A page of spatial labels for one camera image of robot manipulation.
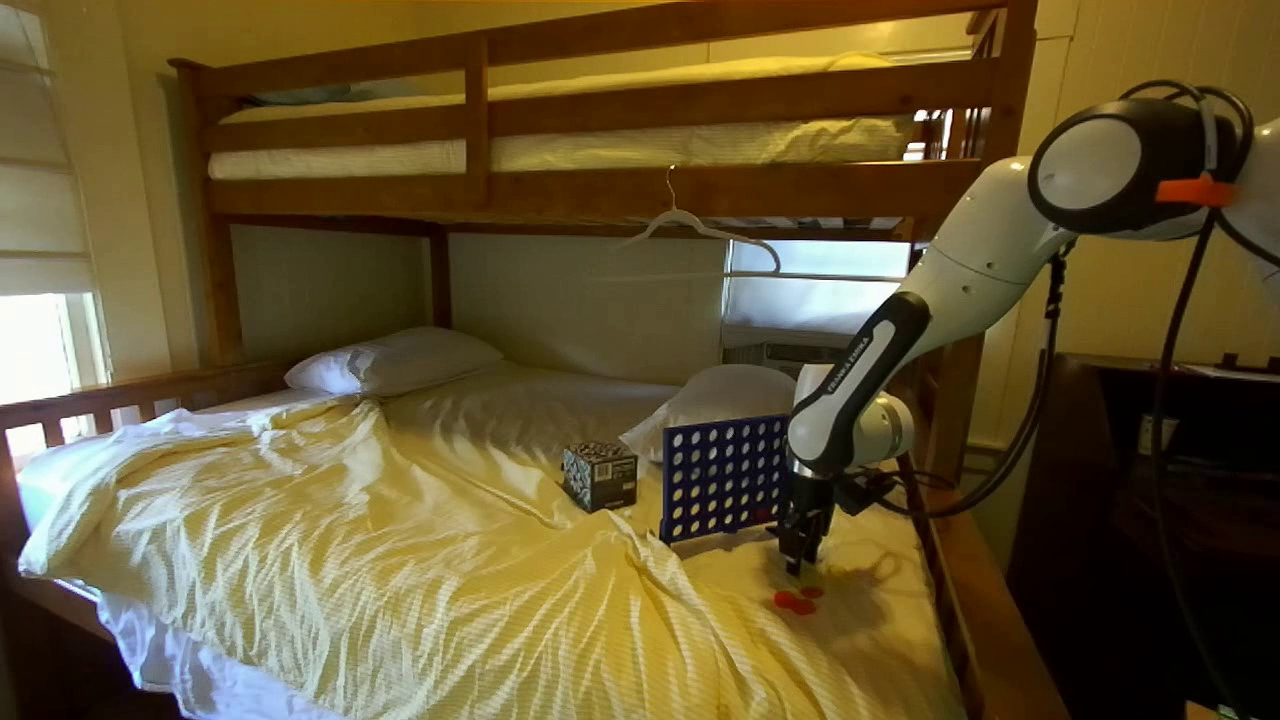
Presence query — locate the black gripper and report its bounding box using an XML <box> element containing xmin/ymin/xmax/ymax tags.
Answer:
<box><xmin>778</xmin><ymin>458</ymin><xmax>850</xmax><ymax>579</ymax></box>

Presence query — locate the blue connect four grid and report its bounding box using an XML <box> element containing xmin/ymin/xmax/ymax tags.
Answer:
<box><xmin>658</xmin><ymin>413</ymin><xmax>791</xmax><ymax>552</ymax></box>

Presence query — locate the black white patterned box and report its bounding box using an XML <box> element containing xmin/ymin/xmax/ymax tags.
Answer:
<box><xmin>555</xmin><ymin>438</ymin><xmax>644</xmax><ymax>517</ymax></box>

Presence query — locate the bright window pane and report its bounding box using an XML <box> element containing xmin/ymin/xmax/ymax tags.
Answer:
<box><xmin>720</xmin><ymin>235</ymin><xmax>923</xmax><ymax>370</ymax></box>

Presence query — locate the dark wooden dresser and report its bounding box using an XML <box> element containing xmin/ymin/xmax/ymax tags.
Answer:
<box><xmin>1005</xmin><ymin>348</ymin><xmax>1280</xmax><ymax>720</ymax></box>

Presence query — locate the white clothes hanger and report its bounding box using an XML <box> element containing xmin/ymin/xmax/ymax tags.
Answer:
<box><xmin>618</xmin><ymin>165</ymin><xmax>790</xmax><ymax>281</ymax></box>

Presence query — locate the yellow bed sheet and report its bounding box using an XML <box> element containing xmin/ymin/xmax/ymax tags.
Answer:
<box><xmin>11</xmin><ymin>365</ymin><xmax>973</xmax><ymax>720</ymax></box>

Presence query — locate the white bunk mattress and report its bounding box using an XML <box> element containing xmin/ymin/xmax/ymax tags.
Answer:
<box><xmin>205</xmin><ymin>111</ymin><xmax>921</xmax><ymax>183</ymax></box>

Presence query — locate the flat white pillow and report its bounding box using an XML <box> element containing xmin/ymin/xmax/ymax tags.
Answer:
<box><xmin>281</xmin><ymin>326</ymin><xmax>510</xmax><ymax>405</ymax></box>

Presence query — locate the white mattress sheet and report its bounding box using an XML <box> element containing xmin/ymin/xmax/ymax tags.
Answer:
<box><xmin>78</xmin><ymin>579</ymin><xmax>332</xmax><ymax>720</ymax></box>

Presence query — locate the window with white blind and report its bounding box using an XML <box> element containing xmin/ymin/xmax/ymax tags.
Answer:
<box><xmin>0</xmin><ymin>0</ymin><xmax>122</xmax><ymax>413</ymax></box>

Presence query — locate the wooden bunk bed frame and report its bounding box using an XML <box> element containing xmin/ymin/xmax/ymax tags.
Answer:
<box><xmin>0</xmin><ymin>0</ymin><xmax>1071</xmax><ymax>720</ymax></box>

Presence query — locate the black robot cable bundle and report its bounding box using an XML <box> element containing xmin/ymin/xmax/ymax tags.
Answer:
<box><xmin>873</xmin><ymin>75</ymin><xmax>1280</xmax><ymax>720</ymax></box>

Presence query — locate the orange cable clip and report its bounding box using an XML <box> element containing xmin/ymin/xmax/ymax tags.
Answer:
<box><xmin>1151</xmin><ymin>172</ymin><xmax>1242</xmax><ymax>211</ymax></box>

